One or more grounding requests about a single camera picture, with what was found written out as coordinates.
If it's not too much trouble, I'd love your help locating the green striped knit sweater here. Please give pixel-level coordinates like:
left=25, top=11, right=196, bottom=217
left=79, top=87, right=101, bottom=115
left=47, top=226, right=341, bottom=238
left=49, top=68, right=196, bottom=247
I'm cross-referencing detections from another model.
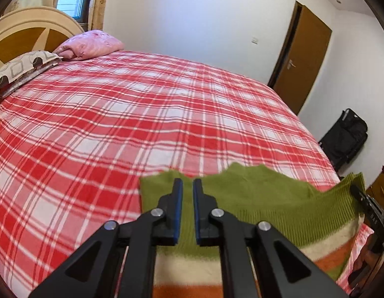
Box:
left=139, top=163, right=366, bottom=298

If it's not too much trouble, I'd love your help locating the narrow cream floral curtain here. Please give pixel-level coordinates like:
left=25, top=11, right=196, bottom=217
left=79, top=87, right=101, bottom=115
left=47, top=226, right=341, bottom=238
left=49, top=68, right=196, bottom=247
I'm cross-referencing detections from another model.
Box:
left=88, top=0, right=110, bottom=33

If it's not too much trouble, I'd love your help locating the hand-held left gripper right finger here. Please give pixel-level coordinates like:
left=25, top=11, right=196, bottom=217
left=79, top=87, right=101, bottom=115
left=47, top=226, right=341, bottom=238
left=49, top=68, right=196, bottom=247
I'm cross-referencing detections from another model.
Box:
left=192, top=178, right=349, bottom=298

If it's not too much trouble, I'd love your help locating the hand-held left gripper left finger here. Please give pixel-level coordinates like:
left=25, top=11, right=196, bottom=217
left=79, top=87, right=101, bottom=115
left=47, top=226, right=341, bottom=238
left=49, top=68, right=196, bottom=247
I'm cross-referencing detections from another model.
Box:
left=28, top=178, right=184, bottom=298

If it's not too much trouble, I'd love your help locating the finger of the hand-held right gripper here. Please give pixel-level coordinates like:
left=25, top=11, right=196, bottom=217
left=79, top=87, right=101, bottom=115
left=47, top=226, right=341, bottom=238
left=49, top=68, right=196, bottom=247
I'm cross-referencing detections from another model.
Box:
left=350, top=184, right=371, bottom=207

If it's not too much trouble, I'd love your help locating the brown patterned pillow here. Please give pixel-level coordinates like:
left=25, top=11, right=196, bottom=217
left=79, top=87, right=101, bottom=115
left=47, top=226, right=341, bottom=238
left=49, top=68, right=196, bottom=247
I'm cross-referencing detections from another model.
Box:
left=0, top=50, right=64, bottom=98

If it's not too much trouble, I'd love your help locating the brown wooden door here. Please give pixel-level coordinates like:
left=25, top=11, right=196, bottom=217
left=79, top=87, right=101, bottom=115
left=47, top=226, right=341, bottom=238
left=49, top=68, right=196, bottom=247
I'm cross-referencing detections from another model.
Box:
left=268, top=0, right=333, bottom=116

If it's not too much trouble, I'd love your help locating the pink folded blanket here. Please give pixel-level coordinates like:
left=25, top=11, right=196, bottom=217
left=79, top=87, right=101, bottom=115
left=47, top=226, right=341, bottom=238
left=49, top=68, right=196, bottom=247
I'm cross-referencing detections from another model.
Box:
left=52, top=29, right=124, bottom=61

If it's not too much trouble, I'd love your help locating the black folding chair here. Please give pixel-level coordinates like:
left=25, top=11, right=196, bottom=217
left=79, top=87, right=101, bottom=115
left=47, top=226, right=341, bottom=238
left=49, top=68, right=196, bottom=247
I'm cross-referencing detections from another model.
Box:
left=318, top=109, right=368, bottom=172

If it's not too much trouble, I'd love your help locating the brown wooden dresser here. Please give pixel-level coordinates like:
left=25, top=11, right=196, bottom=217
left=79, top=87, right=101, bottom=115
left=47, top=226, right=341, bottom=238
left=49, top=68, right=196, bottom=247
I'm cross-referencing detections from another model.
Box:
left=366, top=171, right=384, bottom=207

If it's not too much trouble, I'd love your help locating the red plaid bed sheet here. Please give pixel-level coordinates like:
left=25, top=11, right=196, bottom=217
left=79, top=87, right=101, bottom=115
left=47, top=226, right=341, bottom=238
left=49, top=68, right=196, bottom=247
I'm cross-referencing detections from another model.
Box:
left=0, top=50, right=375, bottom=298

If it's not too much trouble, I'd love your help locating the cream and brown headboard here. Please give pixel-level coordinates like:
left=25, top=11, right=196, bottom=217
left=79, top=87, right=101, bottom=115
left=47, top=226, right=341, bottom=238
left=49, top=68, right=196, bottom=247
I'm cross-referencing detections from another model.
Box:
left=0, top=8, right=85, bottom=66

